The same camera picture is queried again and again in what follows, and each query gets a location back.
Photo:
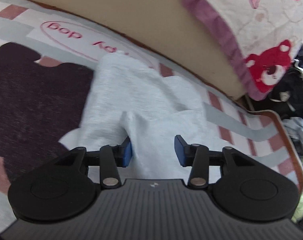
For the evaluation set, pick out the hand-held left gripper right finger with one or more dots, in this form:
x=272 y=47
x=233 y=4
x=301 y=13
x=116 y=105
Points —
x=181 y=152

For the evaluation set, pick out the checked blanket with bear print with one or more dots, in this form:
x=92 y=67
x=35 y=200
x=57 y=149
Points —
x=241 y=140

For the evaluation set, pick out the yellow green item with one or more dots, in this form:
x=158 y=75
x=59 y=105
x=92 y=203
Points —
x=302 y=202

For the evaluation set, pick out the grey blue cloth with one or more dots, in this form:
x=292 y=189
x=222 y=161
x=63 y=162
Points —
x=299 y=130

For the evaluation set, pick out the light grey shirt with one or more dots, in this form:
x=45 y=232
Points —
x=131 y=92

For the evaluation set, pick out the beige bed base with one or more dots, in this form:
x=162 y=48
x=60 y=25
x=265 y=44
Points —
x=141 y=17

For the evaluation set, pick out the dark clothes pile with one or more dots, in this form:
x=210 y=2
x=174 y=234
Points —
x=291 y=87

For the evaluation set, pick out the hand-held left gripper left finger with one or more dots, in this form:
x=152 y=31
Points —
x=126 y=153

